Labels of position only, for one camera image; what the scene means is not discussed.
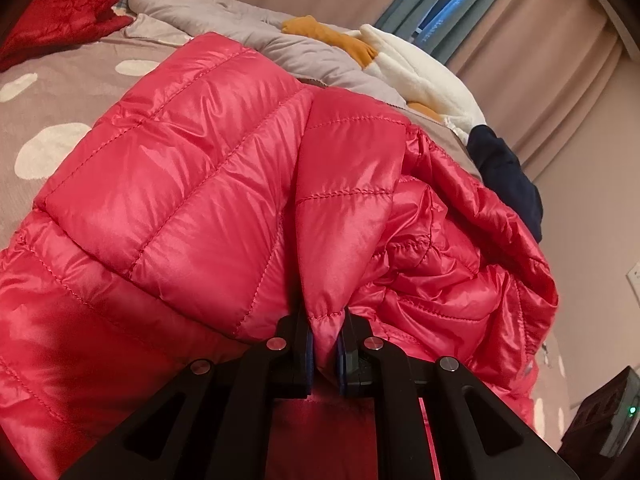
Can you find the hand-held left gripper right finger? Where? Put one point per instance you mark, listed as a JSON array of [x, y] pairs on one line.
[[341, 360]]

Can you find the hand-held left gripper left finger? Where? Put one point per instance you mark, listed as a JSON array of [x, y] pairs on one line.
[[309, 360]]

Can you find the pink hooded puffer jacket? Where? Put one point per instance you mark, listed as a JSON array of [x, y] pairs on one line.
[[200, 185]]

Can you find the navy blue garment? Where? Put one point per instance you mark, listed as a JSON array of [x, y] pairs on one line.
[[510, 180]]

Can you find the black device with green light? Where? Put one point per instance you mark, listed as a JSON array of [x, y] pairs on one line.
[[600, 415]]

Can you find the white goose plush toy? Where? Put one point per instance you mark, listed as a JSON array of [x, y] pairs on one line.
[[425, 75]]

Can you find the blue curtain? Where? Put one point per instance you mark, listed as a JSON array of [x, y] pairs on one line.
[[415, 15]]

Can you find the grey quilt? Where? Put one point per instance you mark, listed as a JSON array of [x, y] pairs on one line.
[[225, 15]]

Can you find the dark red puffer jacket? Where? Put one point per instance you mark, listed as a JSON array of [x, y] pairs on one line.
[[60, 10]]

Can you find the white wall socket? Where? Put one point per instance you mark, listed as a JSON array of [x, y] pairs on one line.
[[634, 285]]

